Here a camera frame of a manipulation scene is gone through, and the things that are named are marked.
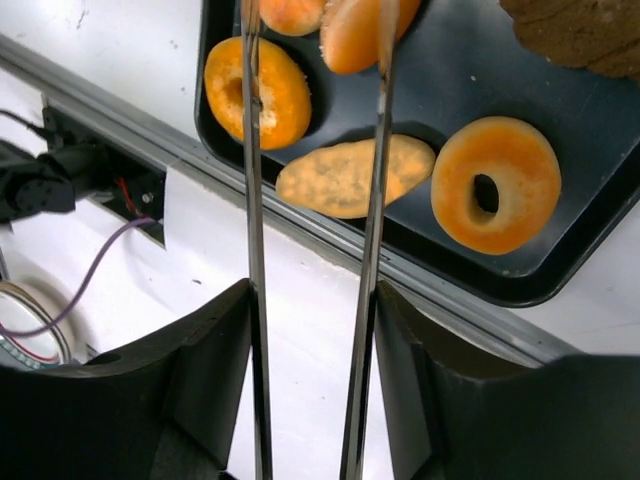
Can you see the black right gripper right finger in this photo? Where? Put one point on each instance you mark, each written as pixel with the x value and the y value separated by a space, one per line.
pixel 455 411

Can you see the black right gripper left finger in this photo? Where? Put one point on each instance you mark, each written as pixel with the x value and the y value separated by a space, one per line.
pixel 161 407

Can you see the metal tongs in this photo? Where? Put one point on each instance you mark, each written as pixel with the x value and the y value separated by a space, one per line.
pixel 352 457

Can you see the orange bread roll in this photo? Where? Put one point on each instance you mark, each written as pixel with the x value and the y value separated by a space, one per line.
pixel 356 34

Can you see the oblong tan bread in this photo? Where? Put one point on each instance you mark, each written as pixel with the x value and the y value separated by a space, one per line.
pixel 336 180

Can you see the tape roll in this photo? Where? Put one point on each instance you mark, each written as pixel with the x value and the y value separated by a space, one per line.
pixel 24 308

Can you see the right pale bagel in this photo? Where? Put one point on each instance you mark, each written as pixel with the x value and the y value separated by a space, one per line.
pixel 522 165

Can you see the left orange bagel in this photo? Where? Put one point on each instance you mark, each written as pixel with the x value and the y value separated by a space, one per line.
pixel 285 97

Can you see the black baking tray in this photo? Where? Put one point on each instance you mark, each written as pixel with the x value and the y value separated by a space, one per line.
pixel 461 63

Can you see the dark brown croissant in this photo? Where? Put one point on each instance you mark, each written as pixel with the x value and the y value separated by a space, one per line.
pixel 601 36

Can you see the round bun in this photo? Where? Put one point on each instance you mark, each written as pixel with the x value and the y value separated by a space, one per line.
pixel 292 17

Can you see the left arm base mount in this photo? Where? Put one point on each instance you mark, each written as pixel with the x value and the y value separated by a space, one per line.
pixel 78 164

